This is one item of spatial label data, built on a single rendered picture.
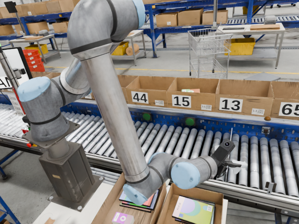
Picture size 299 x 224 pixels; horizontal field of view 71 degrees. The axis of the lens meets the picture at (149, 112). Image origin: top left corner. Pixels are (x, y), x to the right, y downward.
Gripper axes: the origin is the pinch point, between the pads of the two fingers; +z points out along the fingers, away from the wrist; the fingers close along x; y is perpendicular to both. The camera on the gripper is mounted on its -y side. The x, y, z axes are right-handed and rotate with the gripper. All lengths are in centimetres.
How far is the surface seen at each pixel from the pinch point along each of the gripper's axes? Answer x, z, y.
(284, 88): -19, 100, -29
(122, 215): -26, -29, 52
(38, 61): -619, 94, 130
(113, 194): -41, -25, 52
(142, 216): -21, -20, 52
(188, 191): -12.7, 2.6, 35.2
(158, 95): -89, 37, 8
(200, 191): -7.6, 4.4, 31.3
